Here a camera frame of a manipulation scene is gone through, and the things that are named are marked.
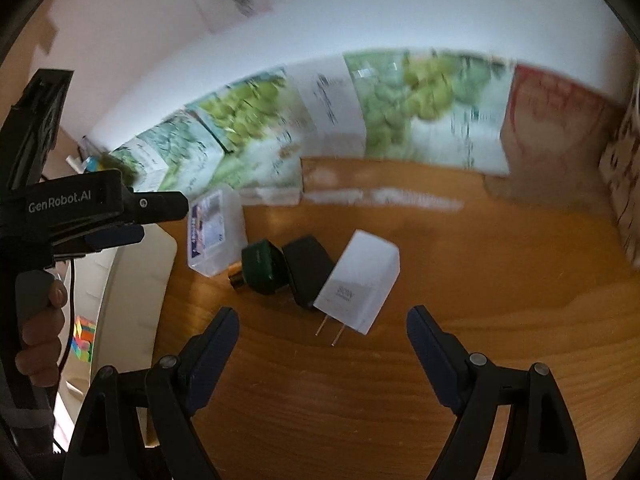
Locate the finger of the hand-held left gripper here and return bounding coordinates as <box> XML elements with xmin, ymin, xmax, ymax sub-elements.
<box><xmin>82</xmin><ymin>224</ymin><xmax>147</xmax><ymax>253</ymax></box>
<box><xmin>124</xmin><ymin>190</ymin><xmax>191</xmax><ymax>223</ymax></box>

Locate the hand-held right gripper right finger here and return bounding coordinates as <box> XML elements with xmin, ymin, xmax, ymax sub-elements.
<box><xmin>406</xmin><ymin>305</ymin><xmax>586</xmax><ymax>480</ymax></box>

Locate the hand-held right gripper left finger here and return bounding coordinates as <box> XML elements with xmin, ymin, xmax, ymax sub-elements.
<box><xmin>62</xmin><ymin>306</ymin><xmax>240</xmax><ymax>480</ymax></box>

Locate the white plug charger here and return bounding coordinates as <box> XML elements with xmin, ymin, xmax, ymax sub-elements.
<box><xmin>312</xmin><ymin>229</ymin><xmax>401</xmax><ymax>348</ymax></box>

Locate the multicoloured puzzle cube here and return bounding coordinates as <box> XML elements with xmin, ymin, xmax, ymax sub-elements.
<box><xmin>72</xmin><ymin>314</ymin><xmax>97</xmax><ymax>362</ymax></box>

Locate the person's left hand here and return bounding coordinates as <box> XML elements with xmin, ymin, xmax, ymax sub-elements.
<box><xmin>15</xmin><ymin>281</ymin><xmax>69</xmax><ymax>387</ymax></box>

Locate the grape print carton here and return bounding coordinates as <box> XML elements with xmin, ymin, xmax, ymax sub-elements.
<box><xmin>187</xmin><ymin>67</ymin><xmax>303</xmax><ymax>206</ymax></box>
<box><xmin>107</xmin><ymin>117</ymin><xmax>226</xmax><ymax>193</ymax></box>
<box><xmin>342</xmin><ymin>50</ymin><xmax>516</xmax><ymax>176</ymax></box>

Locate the clear plastic box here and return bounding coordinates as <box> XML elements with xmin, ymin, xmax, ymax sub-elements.
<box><xmin>187</xmin><ymin>187</ymin><xmax>248</xmax><ymax>277</ymax></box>

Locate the green power adapter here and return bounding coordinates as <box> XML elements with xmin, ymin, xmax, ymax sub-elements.
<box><xmin>229</xmin><ymin>240</ymin><xmax>288</xmax><ymax>295</ymax></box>

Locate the black power adapter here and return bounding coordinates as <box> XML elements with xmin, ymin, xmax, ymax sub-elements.
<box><xmin>282</xmin><ymin>235</ymin><xmax>336</xmax><ymax>310</ymax></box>

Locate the white printed carton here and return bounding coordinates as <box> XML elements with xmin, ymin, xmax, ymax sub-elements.
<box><xmin>287</xmin><ymin>62</ymin><xmax>368</xmax><ymax>158</ymax></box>

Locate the red print cardboard box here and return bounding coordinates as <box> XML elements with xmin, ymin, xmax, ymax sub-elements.
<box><xmin>501</xmin><ymin>64</ymin><xmax>627</xmax><ymax>177</ymax></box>

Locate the black cable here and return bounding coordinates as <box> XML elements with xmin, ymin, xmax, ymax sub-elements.
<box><xmin>52</xmin><ymin>252</ymin><xmax>78</xmax><ymax>376</ymax></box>

